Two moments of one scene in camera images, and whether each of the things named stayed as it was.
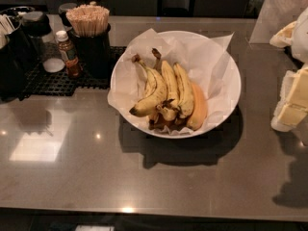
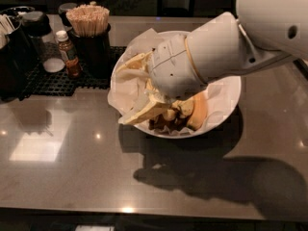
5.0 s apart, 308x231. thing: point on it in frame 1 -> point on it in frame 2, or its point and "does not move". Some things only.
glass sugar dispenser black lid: x=38 y=25 does not move
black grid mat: x=42 y=84 does not move
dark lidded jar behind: x=63 y=10 does not move
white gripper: x=301 y=38 -> x=171 y=69
